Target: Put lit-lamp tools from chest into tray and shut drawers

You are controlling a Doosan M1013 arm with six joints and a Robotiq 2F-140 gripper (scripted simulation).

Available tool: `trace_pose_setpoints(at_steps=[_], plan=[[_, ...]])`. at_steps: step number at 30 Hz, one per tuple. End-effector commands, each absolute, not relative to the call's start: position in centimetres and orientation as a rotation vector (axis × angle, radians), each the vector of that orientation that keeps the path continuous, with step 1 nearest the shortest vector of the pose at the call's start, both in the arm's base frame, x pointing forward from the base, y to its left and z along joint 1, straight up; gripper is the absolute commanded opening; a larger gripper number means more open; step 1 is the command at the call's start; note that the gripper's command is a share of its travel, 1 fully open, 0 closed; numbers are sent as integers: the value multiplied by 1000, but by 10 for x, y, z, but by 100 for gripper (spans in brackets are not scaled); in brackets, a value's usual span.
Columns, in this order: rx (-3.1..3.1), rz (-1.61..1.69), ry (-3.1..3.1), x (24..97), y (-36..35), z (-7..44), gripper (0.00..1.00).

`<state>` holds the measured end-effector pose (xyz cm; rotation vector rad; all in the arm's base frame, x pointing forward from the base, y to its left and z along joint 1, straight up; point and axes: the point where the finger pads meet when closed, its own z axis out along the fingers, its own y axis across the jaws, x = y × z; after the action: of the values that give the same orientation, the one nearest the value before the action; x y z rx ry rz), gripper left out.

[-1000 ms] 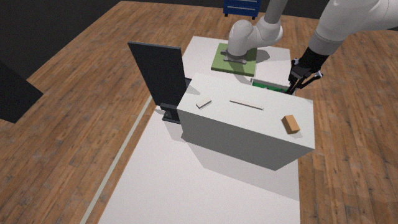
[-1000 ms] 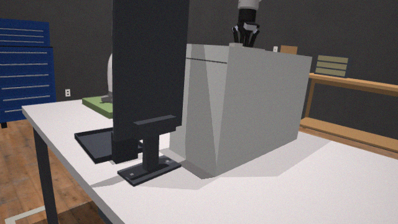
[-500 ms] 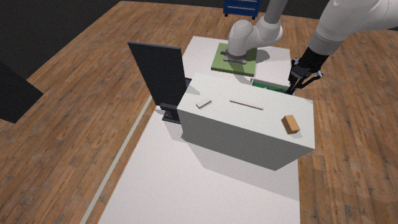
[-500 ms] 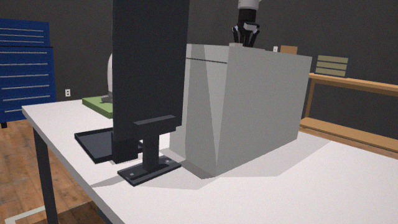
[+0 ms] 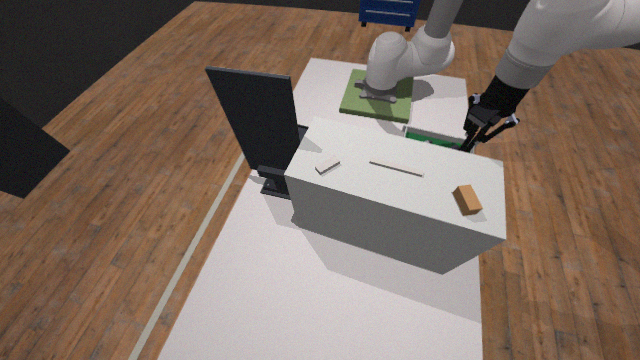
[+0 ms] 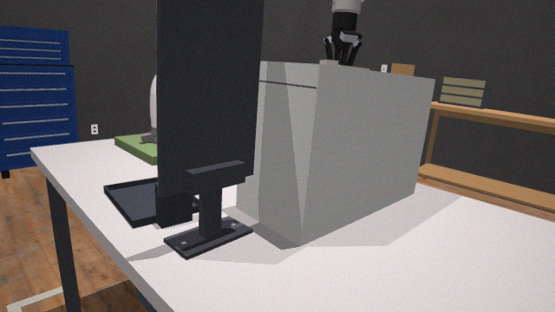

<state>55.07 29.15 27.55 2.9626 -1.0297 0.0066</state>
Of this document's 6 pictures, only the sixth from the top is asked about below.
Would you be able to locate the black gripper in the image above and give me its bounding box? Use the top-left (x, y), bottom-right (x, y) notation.
top-left (323, 11), bottom-right (362, 67)

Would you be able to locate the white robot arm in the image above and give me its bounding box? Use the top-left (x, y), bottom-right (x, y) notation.
top-left (140, 0), bottom-right (364, 144)

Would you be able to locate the small tan wooden block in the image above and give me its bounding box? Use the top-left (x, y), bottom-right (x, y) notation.
top-left (391, 63), bottom-right (415, 76)

